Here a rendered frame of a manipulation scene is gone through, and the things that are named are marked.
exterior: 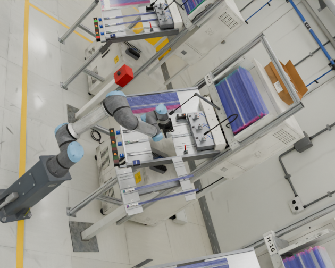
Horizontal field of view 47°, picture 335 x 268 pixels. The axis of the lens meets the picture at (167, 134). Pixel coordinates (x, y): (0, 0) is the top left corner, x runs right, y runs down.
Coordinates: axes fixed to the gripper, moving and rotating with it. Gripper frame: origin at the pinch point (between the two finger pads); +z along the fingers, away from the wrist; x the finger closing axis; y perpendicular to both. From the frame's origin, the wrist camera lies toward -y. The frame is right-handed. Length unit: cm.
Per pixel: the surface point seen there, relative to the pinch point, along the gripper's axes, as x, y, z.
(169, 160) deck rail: -21.0, -1.7, 0.8
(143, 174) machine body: -10.8, -25.4, 27.2
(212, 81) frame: 37, 48, -8
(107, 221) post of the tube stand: -44, -59, 25
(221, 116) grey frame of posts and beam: 4.5, 45.7, -1.0
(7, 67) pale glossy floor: 110, -124, -14
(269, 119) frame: -23, 73, -20
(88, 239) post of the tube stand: -45, -81, 45
